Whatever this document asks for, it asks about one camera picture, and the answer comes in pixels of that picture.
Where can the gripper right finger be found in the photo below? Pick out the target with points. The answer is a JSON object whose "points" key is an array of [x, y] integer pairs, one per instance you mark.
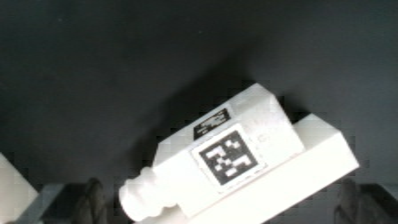
{"points": [[368, 203]]}

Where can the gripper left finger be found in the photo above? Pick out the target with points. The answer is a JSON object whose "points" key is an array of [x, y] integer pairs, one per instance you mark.
{"points": [[70, 204]]}

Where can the white obstacle fence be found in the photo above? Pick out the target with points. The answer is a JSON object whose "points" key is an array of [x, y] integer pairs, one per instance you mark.
{"points": [[16, 192]]}

